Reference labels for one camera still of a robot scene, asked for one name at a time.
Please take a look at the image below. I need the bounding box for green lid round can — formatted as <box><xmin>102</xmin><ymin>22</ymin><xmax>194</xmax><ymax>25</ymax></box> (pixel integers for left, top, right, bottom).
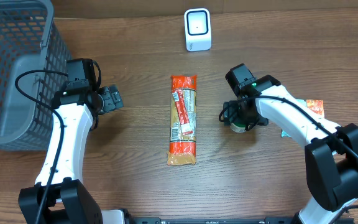
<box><xmin>230</xmin><ymin>123</ymin><xmax>246</xmax><ymax>133</ymax></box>

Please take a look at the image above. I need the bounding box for teal snack packet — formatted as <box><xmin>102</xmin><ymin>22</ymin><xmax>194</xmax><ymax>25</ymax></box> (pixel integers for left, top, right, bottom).
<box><xmin>281</xmin><ymin>99</ymin><xmax>306</xmax><ymax>138</ymax></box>

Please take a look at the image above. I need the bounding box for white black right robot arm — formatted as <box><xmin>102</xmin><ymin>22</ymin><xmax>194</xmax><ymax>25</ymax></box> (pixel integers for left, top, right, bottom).
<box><xmin>219</xmin><ymin>74</ymin><xmax>358</xmax><ymax>223</ymax></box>

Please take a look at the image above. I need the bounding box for long orange cracker pack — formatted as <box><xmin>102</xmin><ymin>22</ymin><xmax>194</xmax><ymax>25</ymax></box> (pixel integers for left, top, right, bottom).
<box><xmin>167</xmin><ymin>75</ymin><xmax>197</xmax><ymax>166</ymax></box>

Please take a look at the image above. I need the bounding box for grey plastic mesh basket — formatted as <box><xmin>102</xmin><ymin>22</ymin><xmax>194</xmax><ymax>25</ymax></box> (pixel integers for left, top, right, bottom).
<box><xmin>0</xmin><ymin>0</ymin><xmax>71</xmax><ymax>151</ymax></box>

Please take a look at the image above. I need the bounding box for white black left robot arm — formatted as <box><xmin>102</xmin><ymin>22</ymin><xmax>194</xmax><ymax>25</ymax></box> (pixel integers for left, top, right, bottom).
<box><xmin>18</xmin><ymin>83</ymin><xmax>131</xmax><ymax>223</ymax></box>

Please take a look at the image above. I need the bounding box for small orange snack box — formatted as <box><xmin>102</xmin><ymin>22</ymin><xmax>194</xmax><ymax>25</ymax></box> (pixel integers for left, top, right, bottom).
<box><xmin>306</xmin><ymin>100</ymin><xmax>324</xmax><ymax>117</ymax></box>

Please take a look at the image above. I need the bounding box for red stick snack packet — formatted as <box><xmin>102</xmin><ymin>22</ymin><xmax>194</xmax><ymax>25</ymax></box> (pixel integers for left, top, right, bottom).
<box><xmin>172</xmin><ymin>89</ymin><xmax>193</xmax><ymax>135</ymax></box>

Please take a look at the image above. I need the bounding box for white barcode scanner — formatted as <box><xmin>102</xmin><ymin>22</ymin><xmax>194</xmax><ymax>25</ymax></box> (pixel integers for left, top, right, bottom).
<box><xmin>184</xmin><ymin>8</ymin><xmax>212</xmax><ymax>52</ymax></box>

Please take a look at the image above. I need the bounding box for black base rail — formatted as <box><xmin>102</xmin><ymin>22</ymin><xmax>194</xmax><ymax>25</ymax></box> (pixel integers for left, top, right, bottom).
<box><xmin>134</xmin><ymin>217</ymin><xmax>295</xmax><ymax>224</ymax></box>

